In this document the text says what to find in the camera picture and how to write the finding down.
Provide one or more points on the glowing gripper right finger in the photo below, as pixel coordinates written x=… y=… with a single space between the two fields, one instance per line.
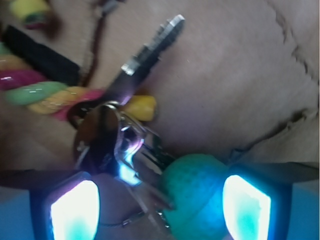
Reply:
x=256 y=201

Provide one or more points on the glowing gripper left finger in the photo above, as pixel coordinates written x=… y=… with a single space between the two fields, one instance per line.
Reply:
x=65 y=205

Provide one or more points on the silver keys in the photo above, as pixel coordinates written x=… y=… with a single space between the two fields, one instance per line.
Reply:
x=111 y=141

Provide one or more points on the multicolour twisted rope toy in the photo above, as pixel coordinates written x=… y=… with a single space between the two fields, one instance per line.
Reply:
x=47 y=52

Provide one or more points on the brown paper bag bin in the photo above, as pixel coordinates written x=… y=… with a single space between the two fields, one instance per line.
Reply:
x=242 y=80

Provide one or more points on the green dimpled ball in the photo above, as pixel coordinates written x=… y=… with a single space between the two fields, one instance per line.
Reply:
x=194 y=183

